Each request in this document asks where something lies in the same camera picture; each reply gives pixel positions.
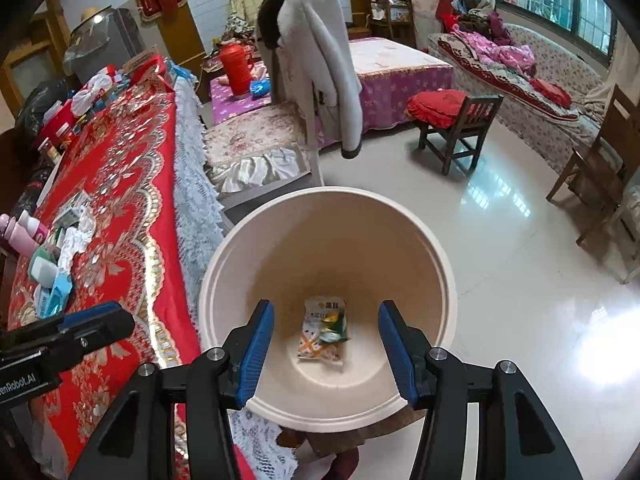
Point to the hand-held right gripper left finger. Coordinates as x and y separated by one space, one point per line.
257 355

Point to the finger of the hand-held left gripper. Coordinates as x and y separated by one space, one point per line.
95 325

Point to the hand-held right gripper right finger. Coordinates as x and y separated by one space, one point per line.
397 355

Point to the cream plastic bucket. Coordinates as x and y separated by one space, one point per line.
350 240

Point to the blue wipes pack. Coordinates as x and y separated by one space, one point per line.
56 295

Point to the printed snack packet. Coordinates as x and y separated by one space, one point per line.
324 332

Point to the white crumpled tissue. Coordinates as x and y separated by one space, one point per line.
75 240

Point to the white green medicine box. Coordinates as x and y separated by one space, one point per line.
67 217

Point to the pink cup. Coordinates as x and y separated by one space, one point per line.
15 235

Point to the red gold floral tablecloth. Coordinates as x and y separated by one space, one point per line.
125 185

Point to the white lace cloth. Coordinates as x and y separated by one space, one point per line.
192 180

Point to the red box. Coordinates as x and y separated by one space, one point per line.
60 122

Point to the chair with floral cushion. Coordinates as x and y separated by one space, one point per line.
250 140

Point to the black bag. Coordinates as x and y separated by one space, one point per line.
42 102

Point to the white plastic bag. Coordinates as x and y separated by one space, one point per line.
92 92

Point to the small dark wooden chair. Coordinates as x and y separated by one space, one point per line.
465 130

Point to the purple cloth low table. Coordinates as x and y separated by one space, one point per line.
235 107

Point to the red seat cushion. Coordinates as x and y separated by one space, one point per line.
437 105

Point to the blue plastic bag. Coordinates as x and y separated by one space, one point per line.
261 88

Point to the pink floral covered table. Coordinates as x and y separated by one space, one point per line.
400 80

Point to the brown wooden chair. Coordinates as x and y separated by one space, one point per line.
600 160

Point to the grey cabinet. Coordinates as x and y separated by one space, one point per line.
107 42

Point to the red thermos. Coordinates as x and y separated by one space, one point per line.
236 67

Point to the grey white coat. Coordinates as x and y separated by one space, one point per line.
320 60

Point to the red pillow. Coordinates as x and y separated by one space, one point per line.
550 92

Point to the pink blanket pile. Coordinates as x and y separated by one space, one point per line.
492 47

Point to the floral covered sofa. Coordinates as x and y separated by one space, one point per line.
565 75

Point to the floral curtain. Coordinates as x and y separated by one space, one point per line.
420 0

